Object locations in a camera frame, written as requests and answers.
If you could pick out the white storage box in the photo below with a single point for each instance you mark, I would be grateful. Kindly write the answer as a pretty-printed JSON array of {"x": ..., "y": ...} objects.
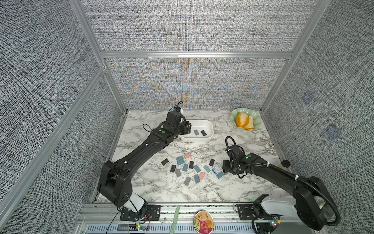
[{"x": 199, "y": 125}]

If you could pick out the teal eraser bottom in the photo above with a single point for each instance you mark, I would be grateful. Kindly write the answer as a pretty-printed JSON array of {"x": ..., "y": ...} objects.
[{"x": 196, "y": 179}]

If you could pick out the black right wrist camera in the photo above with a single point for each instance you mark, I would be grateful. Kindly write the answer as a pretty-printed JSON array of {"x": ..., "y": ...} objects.
[{"x": 236, "y": 152}]

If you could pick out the teal eraser far right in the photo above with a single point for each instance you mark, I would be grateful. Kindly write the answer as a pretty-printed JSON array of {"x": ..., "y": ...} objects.
[{"x": 220, "y": 175}]

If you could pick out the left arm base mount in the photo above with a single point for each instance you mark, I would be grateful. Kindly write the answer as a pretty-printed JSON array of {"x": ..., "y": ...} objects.
[{"x": 149, "y": 212}]

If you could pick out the round colourful tin lid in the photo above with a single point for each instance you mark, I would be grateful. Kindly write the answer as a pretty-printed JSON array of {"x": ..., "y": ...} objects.
[{"x": 203, "y": 222}]

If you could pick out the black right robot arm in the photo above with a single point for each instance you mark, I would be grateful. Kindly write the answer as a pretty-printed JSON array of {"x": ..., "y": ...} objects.
[{"x": 314, "y": 204}]

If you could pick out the blue white wrapped eraser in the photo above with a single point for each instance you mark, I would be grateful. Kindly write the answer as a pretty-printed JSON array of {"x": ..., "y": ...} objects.
[{"x": 215, "y": 171}]

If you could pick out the green strip on rail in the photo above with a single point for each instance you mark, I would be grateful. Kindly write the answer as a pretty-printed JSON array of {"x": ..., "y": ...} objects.
[{"x": 175, "y": 219}]

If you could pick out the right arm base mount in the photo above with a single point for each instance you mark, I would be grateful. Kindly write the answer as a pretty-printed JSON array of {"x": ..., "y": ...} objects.
[{"x": 249, "y": 211}]

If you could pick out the small black-capped jar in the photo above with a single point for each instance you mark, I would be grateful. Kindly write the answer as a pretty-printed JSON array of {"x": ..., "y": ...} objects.
[{"x": 285, "y": 163}]

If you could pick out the bread pieces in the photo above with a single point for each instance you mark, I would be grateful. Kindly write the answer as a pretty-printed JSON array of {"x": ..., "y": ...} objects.
[{"x": 245, "y": 121}]

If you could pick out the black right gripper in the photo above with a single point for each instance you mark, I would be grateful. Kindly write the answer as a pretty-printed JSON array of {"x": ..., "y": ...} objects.
[{"x": 225, "y": 168}]

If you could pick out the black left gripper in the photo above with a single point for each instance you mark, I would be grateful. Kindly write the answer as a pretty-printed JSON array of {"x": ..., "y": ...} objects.
[{"x": 186, "y": 127}]

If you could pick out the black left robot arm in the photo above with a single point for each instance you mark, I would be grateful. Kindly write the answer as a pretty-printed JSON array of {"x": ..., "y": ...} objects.
[{"x": 115, "y": 178}]

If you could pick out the teal eraser upper left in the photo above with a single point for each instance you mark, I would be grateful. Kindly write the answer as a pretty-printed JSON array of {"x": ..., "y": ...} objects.
[{"x": 180, "y": 160}]

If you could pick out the teal eraser right centre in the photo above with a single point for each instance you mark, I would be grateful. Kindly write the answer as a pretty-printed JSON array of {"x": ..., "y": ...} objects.
[{"x": 207, "y": 169}]

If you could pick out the green scalloped plate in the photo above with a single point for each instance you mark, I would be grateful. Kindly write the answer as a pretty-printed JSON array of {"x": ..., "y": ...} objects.
[{"x": 257, "y": 119}]

